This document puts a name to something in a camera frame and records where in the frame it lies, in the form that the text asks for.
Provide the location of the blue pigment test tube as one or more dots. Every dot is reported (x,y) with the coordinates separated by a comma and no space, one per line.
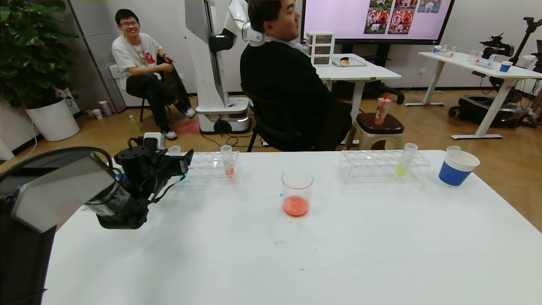
(174,149)

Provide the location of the black office chair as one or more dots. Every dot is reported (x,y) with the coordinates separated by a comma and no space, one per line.
(271,123)

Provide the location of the green bottle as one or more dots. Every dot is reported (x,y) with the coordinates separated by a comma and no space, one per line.
(135,125)

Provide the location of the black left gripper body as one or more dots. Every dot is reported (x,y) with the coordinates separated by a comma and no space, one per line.
(183,164)

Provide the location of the clear glass beaker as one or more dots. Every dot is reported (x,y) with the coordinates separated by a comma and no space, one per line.
(296,205)

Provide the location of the clear plastic tube rack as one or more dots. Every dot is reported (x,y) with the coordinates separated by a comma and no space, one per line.
(377,167)
(209,169)

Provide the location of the black tripod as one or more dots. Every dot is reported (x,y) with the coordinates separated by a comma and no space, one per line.
(531,27)

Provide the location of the white drawer box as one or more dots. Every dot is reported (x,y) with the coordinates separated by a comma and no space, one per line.
(320,48)

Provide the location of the green leafy plant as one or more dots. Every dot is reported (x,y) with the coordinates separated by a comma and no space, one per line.
(29,51)

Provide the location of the tall grey cabinet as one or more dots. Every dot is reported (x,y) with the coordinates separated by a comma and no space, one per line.
(97,34)

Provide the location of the dark jacket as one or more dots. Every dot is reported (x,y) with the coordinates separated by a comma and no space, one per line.
(175,84)

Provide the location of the person in black sweater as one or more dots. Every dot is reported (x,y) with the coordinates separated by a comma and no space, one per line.
(279,76)

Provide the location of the small white cup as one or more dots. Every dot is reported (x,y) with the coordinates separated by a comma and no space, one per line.
(97,114)

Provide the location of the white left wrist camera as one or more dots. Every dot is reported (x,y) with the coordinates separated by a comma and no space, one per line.
(153,137)

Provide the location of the low white cabinet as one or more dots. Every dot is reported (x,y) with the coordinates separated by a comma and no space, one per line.
(116,82)

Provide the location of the white desk with tray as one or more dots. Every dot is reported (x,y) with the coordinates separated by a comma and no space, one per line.
(364,74)

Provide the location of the white plant pot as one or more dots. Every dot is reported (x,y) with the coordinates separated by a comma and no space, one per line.
(53,122)

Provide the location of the yellow pigment test tube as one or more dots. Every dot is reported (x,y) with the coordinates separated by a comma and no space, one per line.
(401,169)

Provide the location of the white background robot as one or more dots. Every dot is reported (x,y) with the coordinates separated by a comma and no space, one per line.
(207,63)

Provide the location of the grey desk tray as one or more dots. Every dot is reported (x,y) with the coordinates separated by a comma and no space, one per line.
(355,63)

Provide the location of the brown topped plastic stool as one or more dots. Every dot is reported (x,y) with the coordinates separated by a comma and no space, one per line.
(381,128)

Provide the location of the pink pigment test tube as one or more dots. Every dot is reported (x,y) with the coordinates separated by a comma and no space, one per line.
(229,170)

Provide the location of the small blue cup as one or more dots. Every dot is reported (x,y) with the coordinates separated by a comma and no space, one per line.
(505,67)

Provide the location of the black screen stand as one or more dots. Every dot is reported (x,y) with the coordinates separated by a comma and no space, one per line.
(382,53)

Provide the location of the large display screen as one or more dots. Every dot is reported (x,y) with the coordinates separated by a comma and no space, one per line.
(334,21)

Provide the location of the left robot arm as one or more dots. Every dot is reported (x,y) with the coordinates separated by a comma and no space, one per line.
(55,190)

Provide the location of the red pigment test tube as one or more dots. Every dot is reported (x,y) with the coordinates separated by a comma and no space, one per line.
(453,148)

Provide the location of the long white lab desk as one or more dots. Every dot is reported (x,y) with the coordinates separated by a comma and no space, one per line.
(457,61)

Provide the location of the pink drink cup with straw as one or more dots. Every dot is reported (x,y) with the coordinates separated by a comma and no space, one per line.
(381,111)

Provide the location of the person in white t-shirt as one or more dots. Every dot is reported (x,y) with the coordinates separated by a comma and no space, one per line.
(135,55)

